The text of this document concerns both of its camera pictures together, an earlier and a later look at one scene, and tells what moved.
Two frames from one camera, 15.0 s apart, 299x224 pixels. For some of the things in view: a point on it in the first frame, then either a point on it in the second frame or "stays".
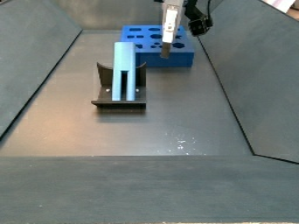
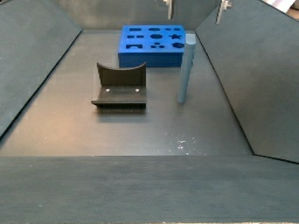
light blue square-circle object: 125,63 to 186,66
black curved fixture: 105,101 stays
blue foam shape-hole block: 147,38 stays
